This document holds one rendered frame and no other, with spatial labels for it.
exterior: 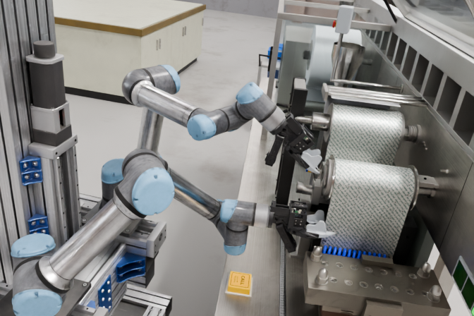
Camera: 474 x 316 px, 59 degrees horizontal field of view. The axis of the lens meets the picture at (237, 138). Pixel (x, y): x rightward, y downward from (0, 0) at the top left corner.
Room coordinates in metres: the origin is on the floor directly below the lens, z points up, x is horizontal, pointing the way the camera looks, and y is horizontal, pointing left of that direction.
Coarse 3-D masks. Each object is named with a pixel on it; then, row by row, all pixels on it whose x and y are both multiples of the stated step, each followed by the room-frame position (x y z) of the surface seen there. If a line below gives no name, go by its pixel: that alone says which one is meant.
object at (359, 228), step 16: (336, 208) 1.09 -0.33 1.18; (352, 208) 1.09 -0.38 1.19; (368, 208) 1.09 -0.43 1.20; (336, 224) 1.09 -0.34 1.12; (352, 224) 1.09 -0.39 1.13; (368, 224) 1.08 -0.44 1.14; (384, 224) 1.08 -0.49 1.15; (400, 224) 1.08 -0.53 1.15; (336, 240) 1.09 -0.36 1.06; (352, 240) 1.09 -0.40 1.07; (368, 240) 1.08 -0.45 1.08; (384, 240) 1.08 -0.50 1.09
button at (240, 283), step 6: (234, 276) 1.02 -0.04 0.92; (240, 276) 1.02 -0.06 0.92; (246, 276) 1.03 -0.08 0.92; (234, 282) 1.00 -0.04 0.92; (240, 282) 1.00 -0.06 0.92; (246, 282) 1.00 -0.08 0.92; (228, 288) 0.98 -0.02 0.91; (234, 288) 0.98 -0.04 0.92; (240, 288) 0.98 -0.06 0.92; (246, 288) 0.98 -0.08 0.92; (246, 294) 0.98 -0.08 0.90
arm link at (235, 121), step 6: (234, 102) 1.23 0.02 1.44; (222, 108) 1.20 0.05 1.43; (228, 108) 1.20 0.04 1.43; (234, 108) 1.20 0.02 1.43; (228, 114) 1.17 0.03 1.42; (234, 114) 1.19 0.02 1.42; (240, 114) 1.18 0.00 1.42; (234, 120) 1.18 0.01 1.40; (240, 120) 1.19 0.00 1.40; (246, 120) 1.19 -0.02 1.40; (234, 126) 1.18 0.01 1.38; (240, 126) 1.22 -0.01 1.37
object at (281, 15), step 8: (280, 0) 2.65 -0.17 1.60; (288, 0) 2.71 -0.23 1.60; (352, 0) 3.25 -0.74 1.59; (280, 8) 2.28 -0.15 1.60; (360, 8) 2.68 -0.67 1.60; (280, 16) 2.13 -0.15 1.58; (288, 16) 2.13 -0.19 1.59; (296, 16) 2.12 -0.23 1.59; (304, 16) 2.12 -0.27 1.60; (312, 16) 2.12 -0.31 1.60; (280, 24) 2.13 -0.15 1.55; (328, 24) 2.11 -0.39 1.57; (352, 24) 2.11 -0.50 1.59; (360, 24) 2.10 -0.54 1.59; (368, 24) 2.10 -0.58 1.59; (376, 24) 2.10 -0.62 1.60; (384, 24) 2.12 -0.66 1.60; (280, 32) 2.13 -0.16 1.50; (272, 48) 2.78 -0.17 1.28; (272, 56) 2.13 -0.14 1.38; (272, 64) 2.13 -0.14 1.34; (272, 72) 2.13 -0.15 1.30; (272, 80) 2.13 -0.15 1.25; (272, 88) 2.13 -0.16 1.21; (264, 128) 2.13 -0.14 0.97; (264, 136) 2.13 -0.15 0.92
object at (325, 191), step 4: (328, 160) 1.17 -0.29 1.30; (328, 164) 1.15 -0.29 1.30; (332, 164) 1.14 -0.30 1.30; (328, 168) 1.14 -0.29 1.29; (332, 168) 1.13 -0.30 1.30; (328, 172) 1.13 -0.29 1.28; (328, 176) 1.11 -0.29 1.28; (328, 180) 1.10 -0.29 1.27; (328, 184) 1.10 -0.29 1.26; (324, 188) 1.13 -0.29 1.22; (328, 188) 1.10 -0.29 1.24; (324, 192) 1.11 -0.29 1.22; (328, 192) 1.10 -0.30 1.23
